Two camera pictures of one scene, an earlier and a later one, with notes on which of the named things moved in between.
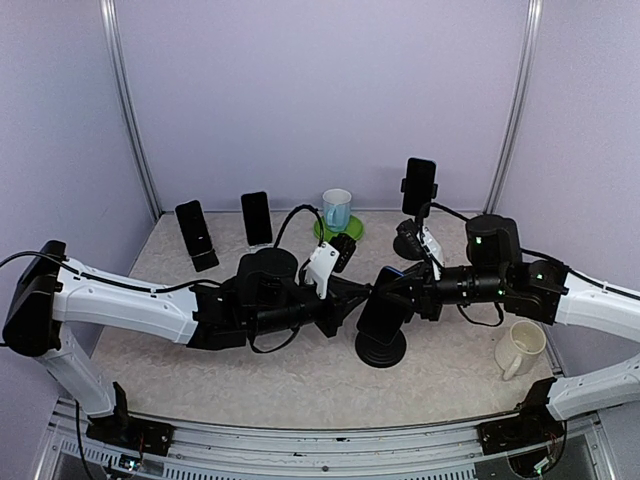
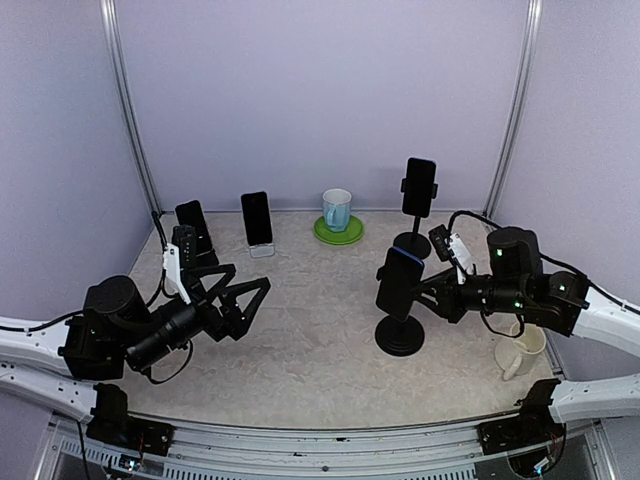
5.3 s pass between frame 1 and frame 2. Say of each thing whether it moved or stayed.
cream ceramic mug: stayed
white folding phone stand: stayed
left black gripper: moved
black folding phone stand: stayed
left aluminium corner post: stayed
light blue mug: stayed
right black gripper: moved
